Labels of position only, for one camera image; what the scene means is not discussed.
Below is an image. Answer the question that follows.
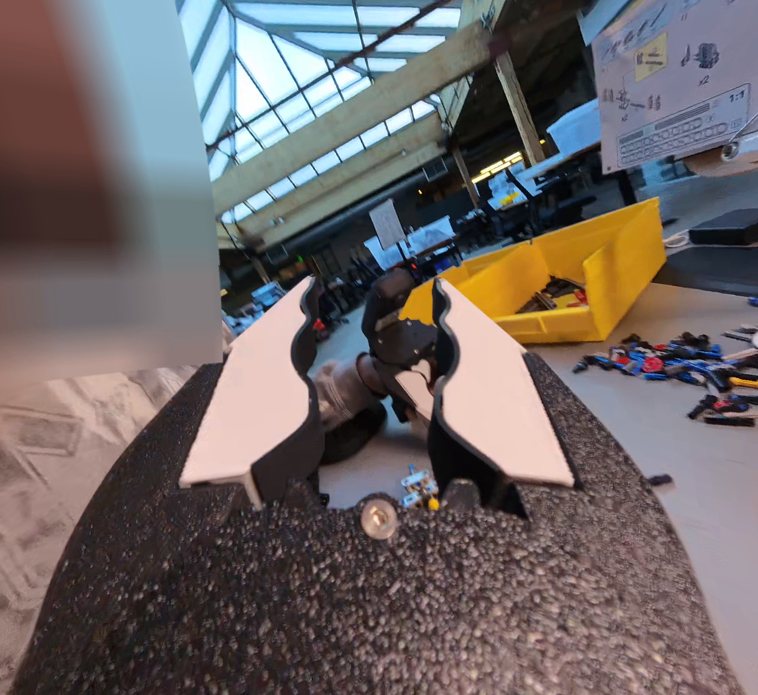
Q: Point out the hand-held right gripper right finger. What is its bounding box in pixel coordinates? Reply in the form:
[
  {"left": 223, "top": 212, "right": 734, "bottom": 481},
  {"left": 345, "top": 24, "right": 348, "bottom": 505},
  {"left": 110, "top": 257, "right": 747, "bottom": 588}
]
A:
[{"left": 428, "top": 277, "right": 576, "bottom": 488}]

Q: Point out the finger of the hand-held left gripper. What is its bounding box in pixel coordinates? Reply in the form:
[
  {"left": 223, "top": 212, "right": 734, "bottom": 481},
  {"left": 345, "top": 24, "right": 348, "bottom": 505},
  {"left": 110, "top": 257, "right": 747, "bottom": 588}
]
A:
[{"left": 394, "top": 371, "right": 437, "bottom": 420}]

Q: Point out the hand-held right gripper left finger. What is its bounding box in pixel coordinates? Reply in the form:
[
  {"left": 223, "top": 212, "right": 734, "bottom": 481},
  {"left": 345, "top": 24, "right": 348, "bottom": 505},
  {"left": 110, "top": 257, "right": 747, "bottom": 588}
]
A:
[{"left": 178, "top": 274, "right": 325, "bottom": 509}]

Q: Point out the clear engine block yellow crankshaft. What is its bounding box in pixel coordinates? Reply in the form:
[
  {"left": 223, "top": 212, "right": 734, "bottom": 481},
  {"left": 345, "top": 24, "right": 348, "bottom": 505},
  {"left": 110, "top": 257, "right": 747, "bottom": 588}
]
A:
[{"left": 401, "top": 466, "right": 443, "bottom": 511}]

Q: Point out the person's left forearm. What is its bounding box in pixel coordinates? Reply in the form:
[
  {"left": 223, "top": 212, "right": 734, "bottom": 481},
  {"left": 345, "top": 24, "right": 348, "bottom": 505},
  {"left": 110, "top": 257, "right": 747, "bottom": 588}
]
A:
[{"left": 311, "top": 351, "right": 388, "bottom": 432}]

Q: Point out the black mesh cushion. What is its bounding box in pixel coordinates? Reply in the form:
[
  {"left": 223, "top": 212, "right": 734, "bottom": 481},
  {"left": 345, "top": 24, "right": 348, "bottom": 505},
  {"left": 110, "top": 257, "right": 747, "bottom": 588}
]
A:
[{"left": 323, "top": 405, "right": 389, "bottom": 465}]

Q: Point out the white sign on stand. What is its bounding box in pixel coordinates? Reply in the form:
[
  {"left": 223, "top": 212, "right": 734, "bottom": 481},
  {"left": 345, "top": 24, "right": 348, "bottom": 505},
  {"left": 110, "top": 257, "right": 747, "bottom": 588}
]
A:
[{"left": 368, "top": 199, "right": 411, "bottom": 269}]

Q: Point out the heap of black beams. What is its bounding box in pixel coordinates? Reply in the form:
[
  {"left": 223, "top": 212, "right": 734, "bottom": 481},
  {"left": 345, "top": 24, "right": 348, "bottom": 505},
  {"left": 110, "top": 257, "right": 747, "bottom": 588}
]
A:
[{"left": 514, "top": 276, "right": 588, "bottom": 315}]

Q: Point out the pile of mixed brick parts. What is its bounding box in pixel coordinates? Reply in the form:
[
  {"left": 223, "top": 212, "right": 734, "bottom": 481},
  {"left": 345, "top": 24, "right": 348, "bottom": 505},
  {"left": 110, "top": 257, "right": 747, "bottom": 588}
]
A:
[{"left": 571, "top": 325, "right": 758, "bottom": 427}]

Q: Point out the yellow bin with brick parts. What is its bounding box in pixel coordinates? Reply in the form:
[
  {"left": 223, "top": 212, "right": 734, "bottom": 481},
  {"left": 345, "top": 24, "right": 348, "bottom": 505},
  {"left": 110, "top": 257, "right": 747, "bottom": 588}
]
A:
[{"left": 494, "top": 197, "right": 667, "bottom": 344}]

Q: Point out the person's torso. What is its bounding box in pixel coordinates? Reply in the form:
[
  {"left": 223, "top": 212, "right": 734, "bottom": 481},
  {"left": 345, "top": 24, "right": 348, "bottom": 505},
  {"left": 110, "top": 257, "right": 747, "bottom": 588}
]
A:
[{"left": 0, "top": 364, "right": 229, "bottom": 666}]

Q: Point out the black power adapter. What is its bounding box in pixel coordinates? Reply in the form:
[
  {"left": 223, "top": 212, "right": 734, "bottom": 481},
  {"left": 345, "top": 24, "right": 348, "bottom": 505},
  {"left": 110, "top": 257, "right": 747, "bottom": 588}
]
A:
[{"left": 689, "top": 208, "right": 758, "bottom": 247}]

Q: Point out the printed instruction sheet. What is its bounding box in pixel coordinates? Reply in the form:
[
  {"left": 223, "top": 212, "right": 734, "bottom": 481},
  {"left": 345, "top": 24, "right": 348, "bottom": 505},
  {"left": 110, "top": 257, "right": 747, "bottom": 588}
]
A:
[{"left": 592, "top": 0, "right": 758, "bottom": 176}]

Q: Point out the black desk cable channel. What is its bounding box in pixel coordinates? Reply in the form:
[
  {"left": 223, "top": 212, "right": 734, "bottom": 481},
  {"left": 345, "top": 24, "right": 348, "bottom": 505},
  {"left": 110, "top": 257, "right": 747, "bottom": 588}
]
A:
[{"left": 651, "top": 244, "right": 758, "bottom": 297}]

